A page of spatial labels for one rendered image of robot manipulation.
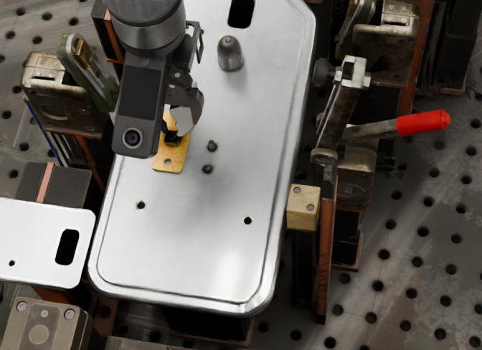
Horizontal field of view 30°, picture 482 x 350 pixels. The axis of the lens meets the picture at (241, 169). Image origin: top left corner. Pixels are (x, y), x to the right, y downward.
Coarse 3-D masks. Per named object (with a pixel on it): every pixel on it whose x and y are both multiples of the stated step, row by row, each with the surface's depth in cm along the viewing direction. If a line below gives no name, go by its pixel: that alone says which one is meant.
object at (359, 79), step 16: (320, 64) 89; (352, 64) 90; (320, 80) 89; (336, 80) 90; (352, 80) 89; (368, 80) 89; (336, 96) 91; (352, 96) 90; (336, 112) 93; (320, 128) 103; (336, 128) 97; (320, 144) 101; (336, 144) 100
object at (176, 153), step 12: (168, 120) 112; (168, 132) 110; (168, 144) 110; (180, 144) 110; (156, 156) 110; (168, 156) 110; (180, 156) 110; (156, 168) 109; (168, 168) 109; (180, 168) 109
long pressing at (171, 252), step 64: (192, 0) 120; (256, 0) 119; (256, 64) 115; (256, 128) 111; (128, 192) 109; (192, 192) 108; (256, 192) 108; (128, 256) 105; (192, 256) 105; (256, 256) 104
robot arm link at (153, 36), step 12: (180, 0) 88; (180, 12) 89; (120, 24) 87; (156, 24) 87; (168, 24) 88; (180, 24) 90; (120, 36) 90; (132, 36) 88; (144, 36) 88; (156, 36) 88; (168, 36) 89; (144, 48) 90
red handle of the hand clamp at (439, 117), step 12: (384, 120) 98; (396, 120) 97; (408, 120) 96; (420, 120) 95; (432, 120) 94; (444, 120) 94; (348, 132) 101; (360, 132) 100; (372, 132) 98; (384, 132) 98; (396, 132) 97; (408, 132) 96; (420, 132) 95
